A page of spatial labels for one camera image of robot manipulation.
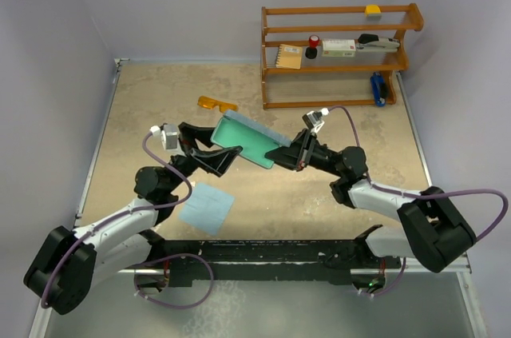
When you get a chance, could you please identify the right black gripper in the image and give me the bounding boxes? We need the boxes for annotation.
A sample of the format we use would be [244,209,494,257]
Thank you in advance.
[263,128,344,177]

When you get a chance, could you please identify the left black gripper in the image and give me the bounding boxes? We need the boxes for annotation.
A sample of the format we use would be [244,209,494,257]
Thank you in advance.
[164,123,240,193]

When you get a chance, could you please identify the grey glasses case green lining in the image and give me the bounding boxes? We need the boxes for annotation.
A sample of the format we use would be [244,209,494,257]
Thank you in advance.
[210,109,291,169]

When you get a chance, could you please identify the light blue cleaning cloth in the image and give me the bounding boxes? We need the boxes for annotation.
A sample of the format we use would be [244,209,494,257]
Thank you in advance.
[179,183,235,236]

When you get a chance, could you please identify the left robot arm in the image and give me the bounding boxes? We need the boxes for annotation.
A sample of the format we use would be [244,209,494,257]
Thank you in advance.
[23,123,243,315]

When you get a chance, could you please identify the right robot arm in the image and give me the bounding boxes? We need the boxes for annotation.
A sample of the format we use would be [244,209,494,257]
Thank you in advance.
[265,129,477,272]

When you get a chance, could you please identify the orange sunglasses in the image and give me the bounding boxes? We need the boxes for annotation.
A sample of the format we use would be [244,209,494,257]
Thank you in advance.
[197,96,239,113]

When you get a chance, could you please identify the spiral brown notebook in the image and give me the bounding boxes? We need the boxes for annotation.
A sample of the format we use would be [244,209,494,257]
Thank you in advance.
[275,44,303,70]

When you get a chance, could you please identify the red black stamp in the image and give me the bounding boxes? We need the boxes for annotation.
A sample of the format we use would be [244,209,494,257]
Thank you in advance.
[305,34,320,59]

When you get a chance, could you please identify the wooden shelf rack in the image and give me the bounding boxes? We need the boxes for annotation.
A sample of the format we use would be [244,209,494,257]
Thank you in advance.
[260,3,424,109]

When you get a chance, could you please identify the blue black scissors tool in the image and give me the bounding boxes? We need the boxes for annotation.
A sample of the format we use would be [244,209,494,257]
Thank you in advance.
[370,72,388,107]

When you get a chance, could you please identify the white red box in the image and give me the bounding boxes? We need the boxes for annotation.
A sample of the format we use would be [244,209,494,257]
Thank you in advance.
[322,38,356,58]

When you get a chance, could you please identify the black white stapler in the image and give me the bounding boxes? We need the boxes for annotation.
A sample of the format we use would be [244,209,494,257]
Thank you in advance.
[356,34,401,53]

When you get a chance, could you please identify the yellow grey sponge block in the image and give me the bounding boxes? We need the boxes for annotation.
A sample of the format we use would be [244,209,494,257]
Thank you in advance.
[364,4,382,20]

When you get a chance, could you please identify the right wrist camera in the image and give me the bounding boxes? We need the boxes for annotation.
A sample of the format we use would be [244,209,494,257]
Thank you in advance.
[302,108,330,135]

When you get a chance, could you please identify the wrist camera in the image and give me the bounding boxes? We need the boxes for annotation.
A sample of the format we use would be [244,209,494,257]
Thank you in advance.
[302,108,330,135]
[149,123,180,152]

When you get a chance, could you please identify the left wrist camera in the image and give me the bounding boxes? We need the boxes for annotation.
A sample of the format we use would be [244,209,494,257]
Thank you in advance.
[149,123,180,152]

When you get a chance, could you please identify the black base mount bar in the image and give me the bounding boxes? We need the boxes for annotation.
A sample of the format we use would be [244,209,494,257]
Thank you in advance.
[129,230,401,285]

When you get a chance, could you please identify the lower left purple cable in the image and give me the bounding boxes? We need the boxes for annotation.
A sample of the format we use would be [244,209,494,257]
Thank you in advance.
[133,254,214,309]

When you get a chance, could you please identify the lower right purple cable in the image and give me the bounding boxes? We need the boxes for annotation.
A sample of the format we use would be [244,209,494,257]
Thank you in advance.
[356,257,406,300]

